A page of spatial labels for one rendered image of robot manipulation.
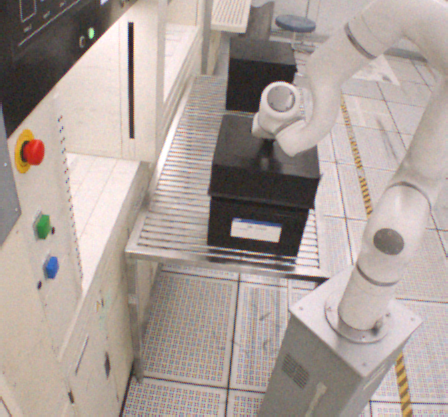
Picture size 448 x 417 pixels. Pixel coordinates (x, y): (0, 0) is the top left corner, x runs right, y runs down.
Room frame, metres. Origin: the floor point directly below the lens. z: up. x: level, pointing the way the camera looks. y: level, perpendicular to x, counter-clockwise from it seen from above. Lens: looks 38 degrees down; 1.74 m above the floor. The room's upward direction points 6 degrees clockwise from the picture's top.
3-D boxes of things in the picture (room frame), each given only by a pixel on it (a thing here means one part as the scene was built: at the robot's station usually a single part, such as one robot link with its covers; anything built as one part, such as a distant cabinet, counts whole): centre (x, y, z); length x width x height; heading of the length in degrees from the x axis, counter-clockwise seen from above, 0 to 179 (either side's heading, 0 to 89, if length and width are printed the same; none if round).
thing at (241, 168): (1.14, -0.11, 1.02); 0.29 x 0.29 x 0.13; 88
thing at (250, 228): (1.14, -0.11, 0.85); 0.28 x 0.28 x 0.17; 88
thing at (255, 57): (2.02, -0.10, 0.89); 0.29 x 0.29 x 0.25; 2
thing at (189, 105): (1.59, -0.05, 0.38); 1.30 x 0.60 x 0.76; 178
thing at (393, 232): (0.77, -0.39, 1.07); 0.19 x 0.12 x 0.24; 152
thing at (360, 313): (0.80, -0.40, 0.85); 0.19 x 0.19 x 0.18
